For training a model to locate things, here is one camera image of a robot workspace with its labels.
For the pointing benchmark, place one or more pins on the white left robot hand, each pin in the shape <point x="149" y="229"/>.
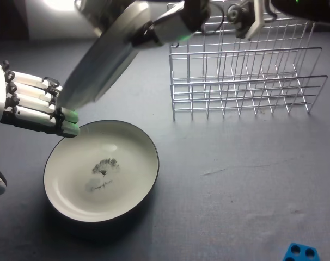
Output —
<point x="26" y="108"/>

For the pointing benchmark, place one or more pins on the grey table cloth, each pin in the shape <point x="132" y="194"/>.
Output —
<point x="235" y="176"/>

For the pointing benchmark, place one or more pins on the white backdrop sheet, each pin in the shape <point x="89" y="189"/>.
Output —
<point x="53" y="16"/>

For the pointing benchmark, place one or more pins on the blue pentagon block with holes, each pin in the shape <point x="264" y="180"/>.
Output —
<point x="291" y="254"/>

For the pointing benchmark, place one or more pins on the white plate with black rim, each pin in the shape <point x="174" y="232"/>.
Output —
<point x="99" y="174"/>
<point x="105" y="62"/>

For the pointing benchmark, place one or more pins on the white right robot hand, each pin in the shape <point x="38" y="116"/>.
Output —
<point x="170" y="24"/>

